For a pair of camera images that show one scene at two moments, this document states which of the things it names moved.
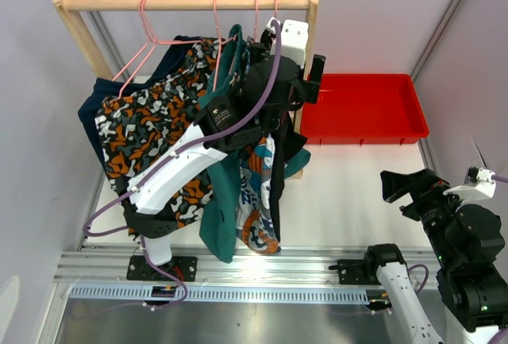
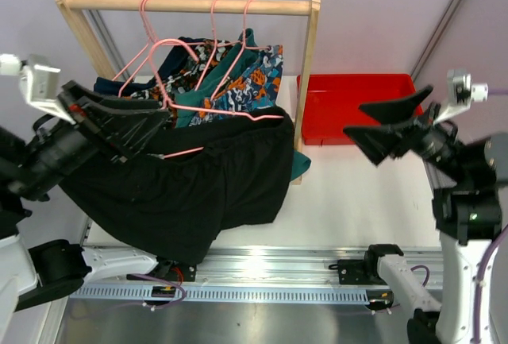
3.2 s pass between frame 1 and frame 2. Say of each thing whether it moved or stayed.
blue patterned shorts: moved
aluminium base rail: stayed
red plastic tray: stayed
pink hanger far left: stayed
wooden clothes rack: stayed
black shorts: moved
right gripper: moved
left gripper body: moved
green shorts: moved
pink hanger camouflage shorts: moved
